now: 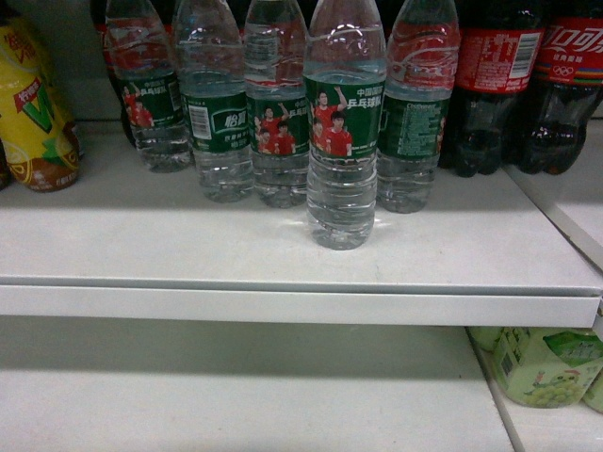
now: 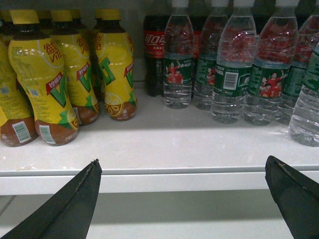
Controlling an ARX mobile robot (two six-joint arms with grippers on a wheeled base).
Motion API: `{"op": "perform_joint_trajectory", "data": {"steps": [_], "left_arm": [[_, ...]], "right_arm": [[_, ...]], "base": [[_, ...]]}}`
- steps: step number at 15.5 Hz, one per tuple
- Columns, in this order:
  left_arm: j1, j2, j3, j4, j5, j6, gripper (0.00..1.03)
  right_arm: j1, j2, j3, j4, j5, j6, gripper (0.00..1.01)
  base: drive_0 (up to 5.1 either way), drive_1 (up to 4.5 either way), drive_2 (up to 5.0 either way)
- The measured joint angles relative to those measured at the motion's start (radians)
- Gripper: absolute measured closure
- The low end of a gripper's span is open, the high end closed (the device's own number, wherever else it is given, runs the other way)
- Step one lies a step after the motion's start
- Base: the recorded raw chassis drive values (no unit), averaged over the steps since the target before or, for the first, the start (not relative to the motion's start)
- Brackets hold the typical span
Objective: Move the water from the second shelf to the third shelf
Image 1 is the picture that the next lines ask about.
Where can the middle water bottle red players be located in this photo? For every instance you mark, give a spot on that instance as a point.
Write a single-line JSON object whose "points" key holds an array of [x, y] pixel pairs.
{"points": [[274, 42]]}

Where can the front water bottle green label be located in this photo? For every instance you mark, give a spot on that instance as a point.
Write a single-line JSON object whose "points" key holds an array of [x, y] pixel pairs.
{"points": [[344, 73]]}

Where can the white metal shelf board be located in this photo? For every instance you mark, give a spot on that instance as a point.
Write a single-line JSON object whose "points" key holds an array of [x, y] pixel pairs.
{"points": [[125, 242]]}

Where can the water bottle barcode label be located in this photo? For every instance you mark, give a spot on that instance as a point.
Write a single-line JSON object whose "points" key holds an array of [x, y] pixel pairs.
{"points": [[210, 69]]}

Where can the right water bottle text label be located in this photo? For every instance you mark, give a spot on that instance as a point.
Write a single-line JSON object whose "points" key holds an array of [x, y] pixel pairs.
{"points": [[422, 60]]}

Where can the far left water bottle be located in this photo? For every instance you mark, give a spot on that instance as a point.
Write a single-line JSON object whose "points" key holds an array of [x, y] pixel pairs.
{"points": [[144, 65]]}

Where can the cola bottle red label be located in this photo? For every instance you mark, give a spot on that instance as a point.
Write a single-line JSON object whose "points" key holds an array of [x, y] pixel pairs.
{"points": [[500, 41]]}

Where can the yellow lemon tea bottle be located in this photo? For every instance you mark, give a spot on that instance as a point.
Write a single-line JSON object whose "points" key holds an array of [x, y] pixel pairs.
{"points": [[38, 131]]}

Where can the green grape juice bottle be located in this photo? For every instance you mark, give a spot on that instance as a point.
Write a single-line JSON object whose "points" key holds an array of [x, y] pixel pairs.
{"points": [[546, 368]]}

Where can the left rear cola bottle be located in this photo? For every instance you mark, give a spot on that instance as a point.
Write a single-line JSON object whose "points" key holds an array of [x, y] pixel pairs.
{"points": [[97, 10]]}

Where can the right cola bottle olympic label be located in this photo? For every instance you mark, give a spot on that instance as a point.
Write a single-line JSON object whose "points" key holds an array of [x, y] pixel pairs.
{"points": [[564, 92]]}

